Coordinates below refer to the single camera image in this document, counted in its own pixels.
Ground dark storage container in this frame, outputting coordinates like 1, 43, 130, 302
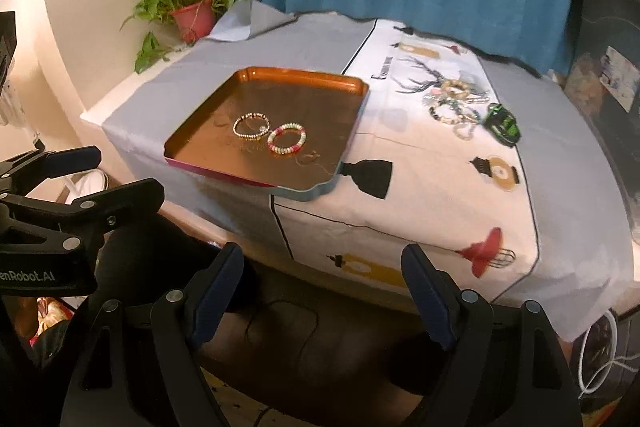
565, 0, 640, 212

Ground grey and white printed tablecloth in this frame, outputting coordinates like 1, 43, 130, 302
102, 0, 633, 343

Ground potted green plant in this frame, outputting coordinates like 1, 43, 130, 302
121, 0, 251, 75

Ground person's dark trousers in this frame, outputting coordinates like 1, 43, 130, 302
95, 212, 451, 413

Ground gold bead bracelet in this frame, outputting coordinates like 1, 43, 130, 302
440, 78, 473, 100

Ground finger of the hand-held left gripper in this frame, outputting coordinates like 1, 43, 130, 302
0, 146, 103, 194
0, 178, 166, 254

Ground white cable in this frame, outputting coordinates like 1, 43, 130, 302
577, 312, 636, 400

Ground black and green wristwatch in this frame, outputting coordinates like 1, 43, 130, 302
482, 103, 522, 148

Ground copper metal tray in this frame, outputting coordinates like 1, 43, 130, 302
163, 67, 371, 204

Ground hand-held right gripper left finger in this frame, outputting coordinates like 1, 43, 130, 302
60, 242, 246, 427

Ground white beaded bracelet in tray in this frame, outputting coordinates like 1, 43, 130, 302
232, 112, 272, 141

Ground red patterned cloth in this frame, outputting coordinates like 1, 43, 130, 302
12, 297, 76, 358

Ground pink and white bead bracelet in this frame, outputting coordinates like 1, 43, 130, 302
267, 123, 307, 156

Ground pile of bead bracelets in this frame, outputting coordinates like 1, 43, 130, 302
422, 79, 490, 142

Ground white round plate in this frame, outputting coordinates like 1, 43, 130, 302
65, 172, 108, 204

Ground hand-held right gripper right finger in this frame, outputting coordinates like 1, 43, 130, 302
400, 243, 583, 427

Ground white and blue sticker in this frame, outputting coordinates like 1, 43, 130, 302
597, 47, 640, 112

